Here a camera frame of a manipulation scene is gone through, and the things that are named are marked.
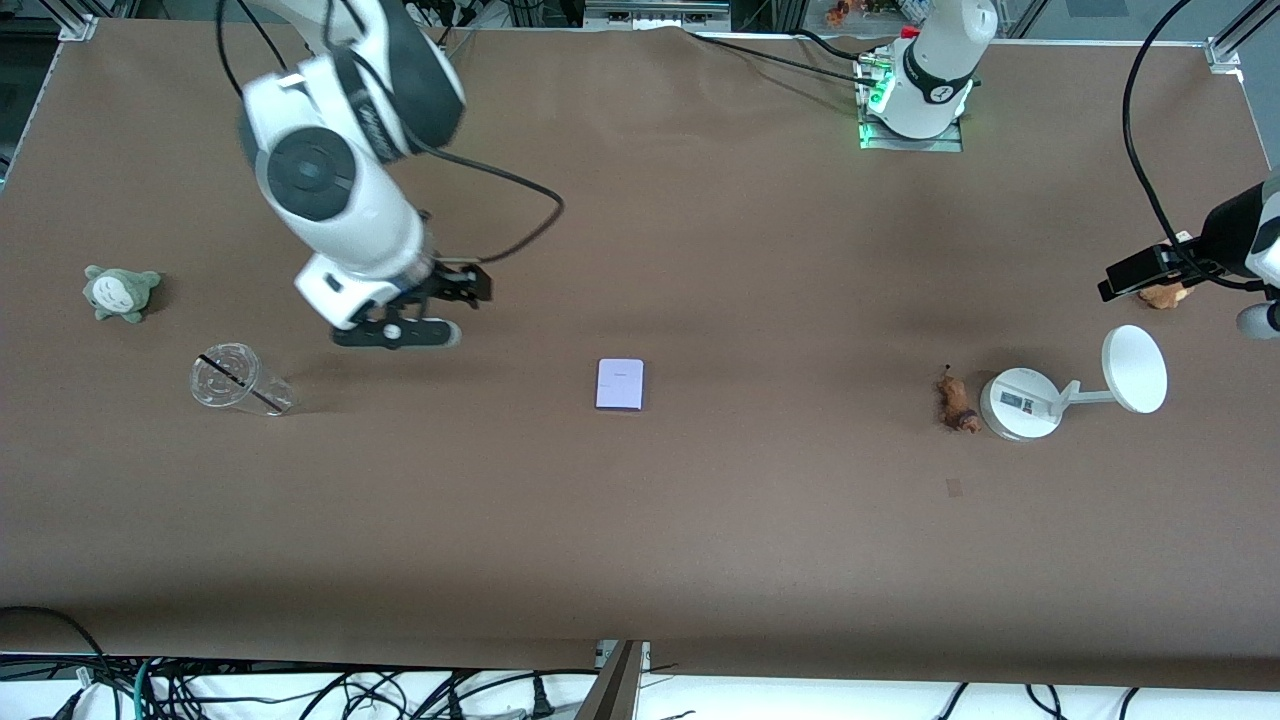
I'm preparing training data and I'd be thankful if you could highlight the aluminium frame corner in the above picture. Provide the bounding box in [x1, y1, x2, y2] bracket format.
[40, 0, 141, 43]
[1205, 0, 1280, 73]

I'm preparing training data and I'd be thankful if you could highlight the black cable on table cover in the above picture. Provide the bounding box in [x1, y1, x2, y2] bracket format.
[690, 30, 881, 79]

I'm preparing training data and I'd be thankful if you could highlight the clear plastic cup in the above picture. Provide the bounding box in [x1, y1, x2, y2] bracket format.
[190, 342, 297, 417]

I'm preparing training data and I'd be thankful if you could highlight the brown plush toy with tag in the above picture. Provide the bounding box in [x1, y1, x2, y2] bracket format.
[1140, 232, 1198, 309]

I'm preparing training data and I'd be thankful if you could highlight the brown lion statue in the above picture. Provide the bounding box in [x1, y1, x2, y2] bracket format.
[935, 365, 984, 434]

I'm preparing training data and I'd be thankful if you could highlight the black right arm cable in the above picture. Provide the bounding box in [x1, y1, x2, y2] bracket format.
[215, 0, 567, 267]

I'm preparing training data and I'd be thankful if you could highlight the metal support beam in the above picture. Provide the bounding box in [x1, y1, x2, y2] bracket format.
[575, 640, 651, 720]

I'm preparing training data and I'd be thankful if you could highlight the brown table cover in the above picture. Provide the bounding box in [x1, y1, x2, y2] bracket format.
[0, 18, 1280, 691]

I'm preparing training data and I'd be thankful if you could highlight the black looped floor cable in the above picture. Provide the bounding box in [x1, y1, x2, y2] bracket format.
[0, 605, 106, 691]

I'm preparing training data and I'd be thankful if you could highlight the small lavender box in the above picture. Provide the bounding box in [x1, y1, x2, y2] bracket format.
[595, 358, 646, 412]

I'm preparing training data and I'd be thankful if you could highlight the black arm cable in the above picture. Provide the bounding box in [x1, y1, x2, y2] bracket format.
[215, 0, 567, 267]
[1122, 0, 1216, 271]

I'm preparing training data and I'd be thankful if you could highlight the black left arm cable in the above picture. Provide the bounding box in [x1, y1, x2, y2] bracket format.
[1122, 0, 1216, 271]

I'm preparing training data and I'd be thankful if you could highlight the grey plush toy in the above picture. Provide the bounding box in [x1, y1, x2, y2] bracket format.
[83, 264, 162, 324]

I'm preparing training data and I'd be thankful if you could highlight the black drinking straw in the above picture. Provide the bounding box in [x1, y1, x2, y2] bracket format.
[198, 354, 286, 413]

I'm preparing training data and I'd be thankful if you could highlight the silver metal unit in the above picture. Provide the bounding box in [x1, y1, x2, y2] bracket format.
[585, 0, 731, 29]

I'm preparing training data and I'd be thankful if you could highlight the white round desk lamp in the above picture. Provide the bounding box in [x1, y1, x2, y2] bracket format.
[978, 325, 1169, 442]

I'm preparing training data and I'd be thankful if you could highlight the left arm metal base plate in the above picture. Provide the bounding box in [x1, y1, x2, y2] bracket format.
[858, 110, 964, 153]

